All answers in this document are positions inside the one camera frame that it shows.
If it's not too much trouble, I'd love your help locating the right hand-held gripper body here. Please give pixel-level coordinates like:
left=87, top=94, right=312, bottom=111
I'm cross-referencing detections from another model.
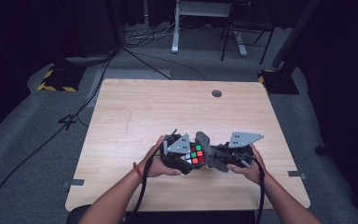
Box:
left=216, top=131, right=265, bottom=170

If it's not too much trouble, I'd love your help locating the red wrist string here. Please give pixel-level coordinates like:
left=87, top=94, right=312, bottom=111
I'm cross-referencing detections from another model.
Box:
left=132, top=161, right=145, bottom=185

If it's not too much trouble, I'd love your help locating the bundle of floor cables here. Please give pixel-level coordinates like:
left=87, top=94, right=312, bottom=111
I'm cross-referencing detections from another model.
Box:
left=123, top=21, right=175, bottom=49

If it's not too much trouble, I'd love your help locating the dark slanted stand pole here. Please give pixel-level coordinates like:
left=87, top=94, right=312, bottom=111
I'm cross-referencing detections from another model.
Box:
left=271, top=0, right=322, bottom=70

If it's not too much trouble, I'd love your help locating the black metal chair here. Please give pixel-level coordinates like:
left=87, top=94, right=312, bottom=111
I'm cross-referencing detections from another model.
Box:
left=219, top=2, right=276, bottom=66

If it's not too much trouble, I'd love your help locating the small black floor object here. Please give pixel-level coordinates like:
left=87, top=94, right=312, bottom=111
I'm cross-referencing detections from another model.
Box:
left=314, top=144, right=328, bottom=157

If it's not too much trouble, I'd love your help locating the grey fluffy cloth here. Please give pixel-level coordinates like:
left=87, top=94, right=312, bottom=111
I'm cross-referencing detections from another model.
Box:
left=194, top=130, right=231, bottom=173

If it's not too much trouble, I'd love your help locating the long black floor cable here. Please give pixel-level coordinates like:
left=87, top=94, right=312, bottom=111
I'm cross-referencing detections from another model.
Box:
left=0, top=52, right=116, bottom=222

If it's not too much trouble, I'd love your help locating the white desk frame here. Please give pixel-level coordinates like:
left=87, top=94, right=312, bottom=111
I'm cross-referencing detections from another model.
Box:
left=171, top=0, right=249, bottom=58

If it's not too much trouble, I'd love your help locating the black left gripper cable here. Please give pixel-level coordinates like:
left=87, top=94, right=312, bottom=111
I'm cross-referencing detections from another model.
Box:
left=124, top=141, right=166, bottom=224

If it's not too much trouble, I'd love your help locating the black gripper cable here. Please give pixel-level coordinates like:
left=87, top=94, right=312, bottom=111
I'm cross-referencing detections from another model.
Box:
left=124, top=141, right=166, bottom=224
left=252, top=154, right=267, bottom=224

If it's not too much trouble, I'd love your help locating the striped black stand base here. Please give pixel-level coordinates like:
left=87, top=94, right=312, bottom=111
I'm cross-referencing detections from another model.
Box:
left=257, top=68, right=300, bottom=95
left=36, top=63, right=87, bottom=93

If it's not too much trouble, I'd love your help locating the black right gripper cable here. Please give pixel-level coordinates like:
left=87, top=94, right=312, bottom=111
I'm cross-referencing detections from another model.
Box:
left=252, top=154, right=267, bottom=224

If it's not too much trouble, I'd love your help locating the person's left hand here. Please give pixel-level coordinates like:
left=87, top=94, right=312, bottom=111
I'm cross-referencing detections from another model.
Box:
left=142, top=134, right=182, bottom=178

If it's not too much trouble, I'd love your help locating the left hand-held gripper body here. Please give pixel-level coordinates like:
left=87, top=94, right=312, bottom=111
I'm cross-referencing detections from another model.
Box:
left=160, top=133, right=194, bottom=175

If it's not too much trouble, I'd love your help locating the person's right hand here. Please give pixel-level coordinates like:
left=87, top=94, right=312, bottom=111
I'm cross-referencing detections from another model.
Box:
left=227, top=143, right=267, bottom=185

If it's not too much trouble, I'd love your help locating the colourful puzzle cube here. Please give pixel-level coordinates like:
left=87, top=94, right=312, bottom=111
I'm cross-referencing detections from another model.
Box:
left=184, top=143, right=207, bottom=166

